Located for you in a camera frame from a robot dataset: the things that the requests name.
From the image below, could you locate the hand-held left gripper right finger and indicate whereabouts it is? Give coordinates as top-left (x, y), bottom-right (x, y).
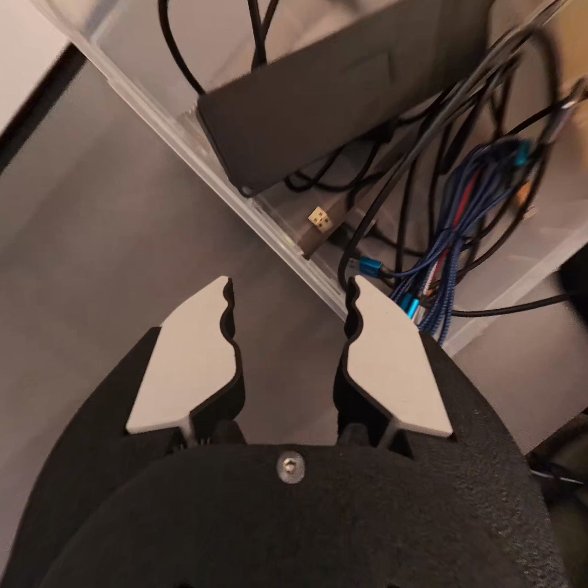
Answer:
top-left (334, 276), bottom-right (454, 443)

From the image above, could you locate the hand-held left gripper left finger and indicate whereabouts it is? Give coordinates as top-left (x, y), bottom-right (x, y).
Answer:
top-left (126, 276), bottom-right (246, 440)

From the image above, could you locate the blue red braided cable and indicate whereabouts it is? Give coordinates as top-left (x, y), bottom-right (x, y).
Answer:
top-left (357, 138), bottom-right (535, 346)

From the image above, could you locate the thin black cable small plug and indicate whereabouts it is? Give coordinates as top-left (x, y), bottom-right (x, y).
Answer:
top-left (302, 204), bottom-right (368, 261)

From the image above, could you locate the thick black hub cable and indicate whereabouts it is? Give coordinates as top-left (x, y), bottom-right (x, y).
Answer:
top-left (158, 0), bottom-right (588, 320)

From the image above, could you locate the clear plastic bin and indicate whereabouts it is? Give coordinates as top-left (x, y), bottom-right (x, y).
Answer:
top-left (32, 0), bottom-right (588, 357)

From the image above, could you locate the black USB hub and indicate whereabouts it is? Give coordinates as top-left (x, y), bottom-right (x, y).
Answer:
top-left (197, 0), bottom-right (499, 196)

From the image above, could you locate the black quilted cushion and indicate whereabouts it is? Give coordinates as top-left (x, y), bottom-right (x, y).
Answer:
top-left (555, 247), bottom-right (588, 324)

